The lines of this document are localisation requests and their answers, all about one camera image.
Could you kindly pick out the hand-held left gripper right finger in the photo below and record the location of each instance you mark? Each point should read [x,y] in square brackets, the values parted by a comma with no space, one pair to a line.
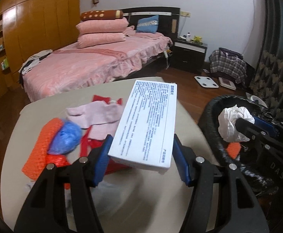
[180,157]

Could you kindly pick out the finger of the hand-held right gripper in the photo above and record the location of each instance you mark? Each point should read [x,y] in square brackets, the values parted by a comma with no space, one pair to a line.
[247,126]
[267,126]

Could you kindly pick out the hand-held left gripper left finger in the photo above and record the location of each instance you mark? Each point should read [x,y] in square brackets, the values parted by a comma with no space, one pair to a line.
[103,157]

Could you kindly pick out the white tissue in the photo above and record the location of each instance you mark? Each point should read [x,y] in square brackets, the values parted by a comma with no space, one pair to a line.
[228,123]

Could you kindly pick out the bin with black liner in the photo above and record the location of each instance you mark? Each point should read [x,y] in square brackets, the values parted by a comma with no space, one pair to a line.
[211,126]

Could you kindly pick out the pink sock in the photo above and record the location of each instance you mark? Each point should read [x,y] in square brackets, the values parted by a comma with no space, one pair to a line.
[95,116]

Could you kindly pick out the white printed cardboard box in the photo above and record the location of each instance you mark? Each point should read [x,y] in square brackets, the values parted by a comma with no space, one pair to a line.
[143,126]

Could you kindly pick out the blue crumpled plastic bag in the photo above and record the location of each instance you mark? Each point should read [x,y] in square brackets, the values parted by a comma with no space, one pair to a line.
[66,136]

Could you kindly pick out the white bathroom scale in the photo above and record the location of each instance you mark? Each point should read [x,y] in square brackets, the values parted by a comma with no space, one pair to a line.
[206,81]

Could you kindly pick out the plaid bag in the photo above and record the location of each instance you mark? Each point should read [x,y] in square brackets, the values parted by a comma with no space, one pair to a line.
[226,65]

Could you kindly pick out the orange mesh net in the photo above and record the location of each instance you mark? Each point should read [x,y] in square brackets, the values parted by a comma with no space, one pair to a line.
[38,150]

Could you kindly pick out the patterned dark curtain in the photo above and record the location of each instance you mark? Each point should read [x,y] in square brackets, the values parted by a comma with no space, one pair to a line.
[277,53]

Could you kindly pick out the dark nightstand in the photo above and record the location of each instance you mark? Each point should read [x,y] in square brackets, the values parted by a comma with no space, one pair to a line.
[188,55]

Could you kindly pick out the bed with pink bedspread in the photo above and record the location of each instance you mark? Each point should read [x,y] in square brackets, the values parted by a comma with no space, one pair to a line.
[83,65]

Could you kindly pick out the yellow toy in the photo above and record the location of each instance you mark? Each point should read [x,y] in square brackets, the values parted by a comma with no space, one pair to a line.
[197,39]

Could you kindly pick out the small white bottle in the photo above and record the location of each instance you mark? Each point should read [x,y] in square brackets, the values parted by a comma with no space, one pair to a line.
[188,37]

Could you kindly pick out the black and white clothes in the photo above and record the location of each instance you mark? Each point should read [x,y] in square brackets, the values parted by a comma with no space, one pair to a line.
[33,62]

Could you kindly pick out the dark wooden headboard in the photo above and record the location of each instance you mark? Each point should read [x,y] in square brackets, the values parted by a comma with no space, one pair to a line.
[165,21]

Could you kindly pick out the blue cushion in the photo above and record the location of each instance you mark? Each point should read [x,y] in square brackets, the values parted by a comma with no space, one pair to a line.
[147,24]

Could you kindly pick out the brown dotted bolster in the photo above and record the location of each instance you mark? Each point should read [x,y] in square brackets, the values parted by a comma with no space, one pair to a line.
[100,15]

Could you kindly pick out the wooden wardrobe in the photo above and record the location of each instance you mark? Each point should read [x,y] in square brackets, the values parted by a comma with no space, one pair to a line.
[34,24]

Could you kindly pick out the wall socket strip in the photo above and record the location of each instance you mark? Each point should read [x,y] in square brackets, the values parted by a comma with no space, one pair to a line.
[185,13]

